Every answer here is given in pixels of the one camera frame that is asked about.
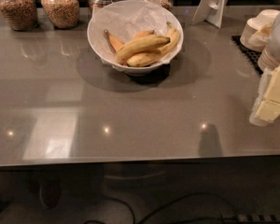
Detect yellow banana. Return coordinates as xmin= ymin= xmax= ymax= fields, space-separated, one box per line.
xmin=125 ymin=22 xmax=180 ymax=67
xmin=115 ymin=35 xmax=171 ymax=64

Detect white paper bowl liner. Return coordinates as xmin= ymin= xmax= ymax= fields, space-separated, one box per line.
xmin=87 ymin=0 xmax=184 ymax=76

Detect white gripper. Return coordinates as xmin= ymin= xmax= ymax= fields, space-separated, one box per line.
xmin=249 ymin=13 xmax=280 ymax=126

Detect black rubber mat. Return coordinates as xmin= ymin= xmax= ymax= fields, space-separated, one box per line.
xmin=231 ymin=35 xmax=263 ymax=75

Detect rear stack paper bowls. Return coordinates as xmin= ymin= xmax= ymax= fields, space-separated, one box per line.
xmin=240 ymin=9 xmax=279 ymax=52

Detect stack paper bowls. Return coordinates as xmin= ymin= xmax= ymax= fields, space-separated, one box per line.
xmin=240 ymin=9 xmax=279 ymax=52
xmin=258 ymin=46 xmax=280 ymax=71

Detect glass jar far left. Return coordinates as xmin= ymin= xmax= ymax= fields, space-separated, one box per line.
xmin=0 ymin=0 xmax=37 ymax=31

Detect left orange-tinted banana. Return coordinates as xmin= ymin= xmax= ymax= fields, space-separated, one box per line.
xmin=104 ymin=29 xmax=124 ymax=52

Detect white picture frame stand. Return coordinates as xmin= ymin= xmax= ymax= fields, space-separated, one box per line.
xmin=192 ymin=0 xmax=229 ymax=28

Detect front stack paper bowls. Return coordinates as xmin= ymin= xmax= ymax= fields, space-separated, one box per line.
xmin=258 ymin=46 xmax=280 ymax=71

